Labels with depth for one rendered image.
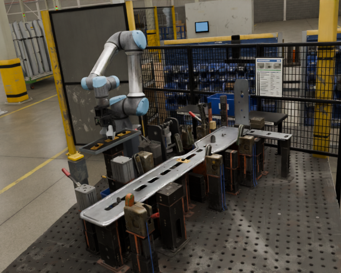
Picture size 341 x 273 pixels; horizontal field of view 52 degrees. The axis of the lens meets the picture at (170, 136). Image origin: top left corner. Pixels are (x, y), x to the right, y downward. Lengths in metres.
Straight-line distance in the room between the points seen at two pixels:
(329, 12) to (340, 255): 1.54
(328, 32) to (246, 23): 6.34
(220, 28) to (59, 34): 4.96
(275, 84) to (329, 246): 1.31
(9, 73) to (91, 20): 5.27
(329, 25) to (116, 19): 2.64
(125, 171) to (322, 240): 1.05
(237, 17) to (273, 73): 6.24
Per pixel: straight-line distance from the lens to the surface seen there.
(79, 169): 1.91
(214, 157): 1.98
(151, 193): 1.76
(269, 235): 1.95
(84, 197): 1.75
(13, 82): 9.66
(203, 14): 9.07
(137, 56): 2.28
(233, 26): 8.95
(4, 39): 9.63
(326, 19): 2.64
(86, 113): 4.98
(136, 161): 1.95
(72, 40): 4.85
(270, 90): 2.79
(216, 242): 1.89
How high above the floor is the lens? 1.82
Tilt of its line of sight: 19 degrees down
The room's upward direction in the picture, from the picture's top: 6 degrees counter-clockwise
